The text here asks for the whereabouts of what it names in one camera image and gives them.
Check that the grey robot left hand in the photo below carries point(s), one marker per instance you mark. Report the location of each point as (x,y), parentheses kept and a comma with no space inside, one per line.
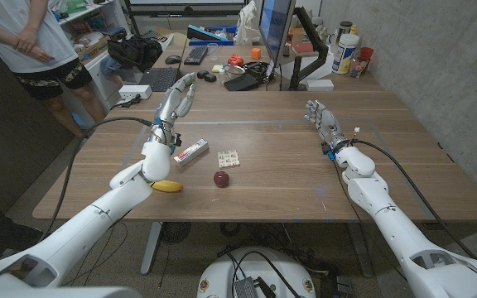
(170,109)

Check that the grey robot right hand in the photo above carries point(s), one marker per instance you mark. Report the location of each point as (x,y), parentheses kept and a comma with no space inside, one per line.
(329,126)

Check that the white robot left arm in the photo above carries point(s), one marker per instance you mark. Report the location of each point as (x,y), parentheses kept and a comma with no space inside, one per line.
(97,215)

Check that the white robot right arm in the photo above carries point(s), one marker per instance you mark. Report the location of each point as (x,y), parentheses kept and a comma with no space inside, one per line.
(396,227)

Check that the white toothpaste box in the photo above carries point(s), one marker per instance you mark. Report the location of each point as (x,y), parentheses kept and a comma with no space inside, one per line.
(191,152)

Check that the yellow banana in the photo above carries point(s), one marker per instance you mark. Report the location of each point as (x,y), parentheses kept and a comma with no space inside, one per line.
(168,186)

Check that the red apple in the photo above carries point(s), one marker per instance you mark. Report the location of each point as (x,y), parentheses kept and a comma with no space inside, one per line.
(221,179)

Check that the black keyboard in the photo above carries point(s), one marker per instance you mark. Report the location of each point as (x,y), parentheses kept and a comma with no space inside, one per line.
(160,78)
(196,54)

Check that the white power strip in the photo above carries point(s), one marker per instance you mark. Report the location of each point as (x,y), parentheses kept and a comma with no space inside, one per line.
(135,92)

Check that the flat white box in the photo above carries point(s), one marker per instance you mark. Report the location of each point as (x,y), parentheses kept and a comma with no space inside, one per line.
(320,85)

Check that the small black oval case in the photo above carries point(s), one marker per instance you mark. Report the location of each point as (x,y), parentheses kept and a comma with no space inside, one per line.
(202,74)
(210,78)

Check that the black computer mouse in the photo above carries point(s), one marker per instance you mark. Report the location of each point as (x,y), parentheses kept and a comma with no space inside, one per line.
(173,59)

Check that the clear jar with items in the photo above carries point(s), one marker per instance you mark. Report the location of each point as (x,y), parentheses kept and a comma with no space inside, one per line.
(357,67)

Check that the black backpack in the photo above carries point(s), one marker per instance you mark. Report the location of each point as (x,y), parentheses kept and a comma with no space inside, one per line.
(135,51)

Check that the clear plastic cup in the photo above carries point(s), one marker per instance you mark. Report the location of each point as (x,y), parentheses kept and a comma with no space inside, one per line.
(213,51)

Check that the white wipes canister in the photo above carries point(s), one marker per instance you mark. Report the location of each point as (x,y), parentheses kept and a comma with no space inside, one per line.
(344,54)

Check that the black tablet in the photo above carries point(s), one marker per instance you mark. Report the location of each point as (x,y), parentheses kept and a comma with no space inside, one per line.
(241,83)

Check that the small white printed card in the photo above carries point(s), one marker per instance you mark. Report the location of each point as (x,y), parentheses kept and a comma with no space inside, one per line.
(228,159)

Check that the white paper tag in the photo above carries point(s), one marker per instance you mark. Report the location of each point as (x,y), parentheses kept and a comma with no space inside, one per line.
(269,69)

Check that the white shelf unit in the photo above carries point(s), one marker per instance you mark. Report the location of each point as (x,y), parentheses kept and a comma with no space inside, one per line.
(97,70)

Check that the red cup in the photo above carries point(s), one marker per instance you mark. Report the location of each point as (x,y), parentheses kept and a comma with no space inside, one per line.
(367,53)

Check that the blue storage bin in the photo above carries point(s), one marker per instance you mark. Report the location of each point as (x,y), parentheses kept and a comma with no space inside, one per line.
(211,37)

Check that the orange cube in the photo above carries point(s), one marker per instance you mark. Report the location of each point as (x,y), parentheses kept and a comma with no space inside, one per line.
(256,53)

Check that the computer monitor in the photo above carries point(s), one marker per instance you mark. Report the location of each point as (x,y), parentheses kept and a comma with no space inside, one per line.
(276,25)

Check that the white plastic bag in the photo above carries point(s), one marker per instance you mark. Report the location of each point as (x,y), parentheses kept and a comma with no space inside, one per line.
(247,22)

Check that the black round fan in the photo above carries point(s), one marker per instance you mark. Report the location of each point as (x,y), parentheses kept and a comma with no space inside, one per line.
(175,232)

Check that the grey table leg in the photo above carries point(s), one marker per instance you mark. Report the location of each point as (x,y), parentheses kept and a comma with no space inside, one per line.
(150,248)
(360,252)

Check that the person in white t-shirt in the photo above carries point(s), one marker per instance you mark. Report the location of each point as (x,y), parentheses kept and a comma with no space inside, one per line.
(23,45)

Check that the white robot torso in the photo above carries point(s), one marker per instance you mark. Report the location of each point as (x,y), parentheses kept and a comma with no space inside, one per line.
(222,273)

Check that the whiteboard with black frame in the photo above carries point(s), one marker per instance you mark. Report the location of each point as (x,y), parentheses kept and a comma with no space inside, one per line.
(180,8)

